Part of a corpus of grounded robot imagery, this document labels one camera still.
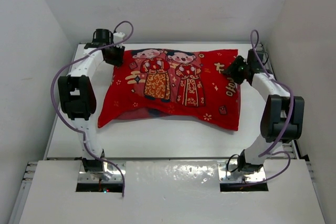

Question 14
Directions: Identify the red patterned pillowcase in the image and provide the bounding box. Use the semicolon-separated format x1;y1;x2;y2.
98;48;240;131

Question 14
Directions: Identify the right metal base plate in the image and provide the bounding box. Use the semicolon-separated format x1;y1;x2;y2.
217;158;266;184

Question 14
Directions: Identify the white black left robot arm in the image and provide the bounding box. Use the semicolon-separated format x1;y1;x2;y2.
57;29;126;180

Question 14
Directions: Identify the metal base plate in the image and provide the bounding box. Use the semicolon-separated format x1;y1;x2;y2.
217;158;266;184
78;162;126;184

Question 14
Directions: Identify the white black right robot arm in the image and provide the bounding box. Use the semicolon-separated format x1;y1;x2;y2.
223;49;305;174

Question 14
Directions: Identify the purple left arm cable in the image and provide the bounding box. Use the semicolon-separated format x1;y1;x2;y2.
50;20;134;198

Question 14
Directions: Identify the white front cover board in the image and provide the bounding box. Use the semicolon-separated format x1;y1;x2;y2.
20;159;324;223

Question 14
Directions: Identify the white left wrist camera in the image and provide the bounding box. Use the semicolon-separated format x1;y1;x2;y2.
112;31;126;48

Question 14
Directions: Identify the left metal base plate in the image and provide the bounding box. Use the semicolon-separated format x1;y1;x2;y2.
78;162;126;184

